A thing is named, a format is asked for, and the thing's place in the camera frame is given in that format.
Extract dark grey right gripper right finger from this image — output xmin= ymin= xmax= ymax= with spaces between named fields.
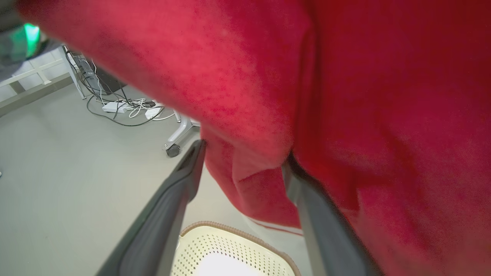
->
xmin=282 ymin=153 xmax=381 ymax=276

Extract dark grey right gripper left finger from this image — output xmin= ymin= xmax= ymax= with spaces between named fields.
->
xmin=96 ymin=140 xmax=207 ymax=276

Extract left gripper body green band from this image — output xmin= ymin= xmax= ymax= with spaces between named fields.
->
xmin=0 ymin=21 xmax=50 ymax=79

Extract red cloth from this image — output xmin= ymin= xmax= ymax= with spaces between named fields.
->
xmin=17 ymin=0 xmax=491 ymax=276

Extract cream perforated laundry basket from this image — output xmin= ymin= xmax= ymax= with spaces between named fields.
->
xmin=171 ymin=221 xmax=302 ymax=276

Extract white desk leg with caster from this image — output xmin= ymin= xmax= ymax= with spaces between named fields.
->
xmin=162 ymin=109 xmax=201 ymax=158

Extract black cable tangle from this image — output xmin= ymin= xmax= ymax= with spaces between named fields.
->
xmin=65 ymin=48 xmax=166 ymax=127

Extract white cable bundle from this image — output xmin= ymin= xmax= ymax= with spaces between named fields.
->
xmin=129 ymin=98 xmax=175 ymax=122

